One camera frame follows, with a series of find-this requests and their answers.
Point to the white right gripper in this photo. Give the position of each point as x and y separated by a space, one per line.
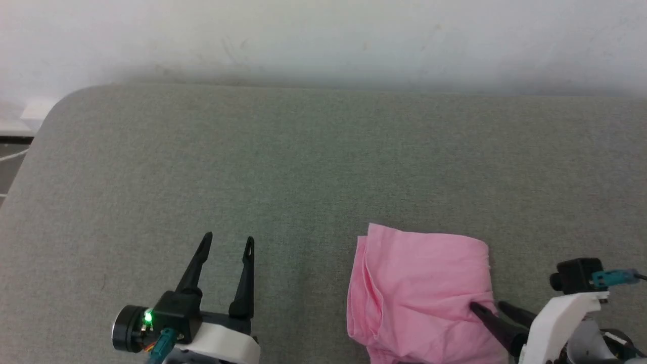
551 328

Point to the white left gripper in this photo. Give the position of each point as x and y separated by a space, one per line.
222 344

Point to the pink shorts with white label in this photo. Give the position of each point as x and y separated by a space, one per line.
419 288

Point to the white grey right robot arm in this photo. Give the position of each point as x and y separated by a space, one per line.
591 338

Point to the grey fabric sofa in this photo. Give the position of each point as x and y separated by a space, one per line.
303 177

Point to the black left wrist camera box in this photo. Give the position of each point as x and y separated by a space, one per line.
177 311

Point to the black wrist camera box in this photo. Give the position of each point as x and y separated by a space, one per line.
576 275
177 311

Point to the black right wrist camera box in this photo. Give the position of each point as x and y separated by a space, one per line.
576 275

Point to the white wall socket plate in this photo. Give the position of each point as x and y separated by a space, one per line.
38 109

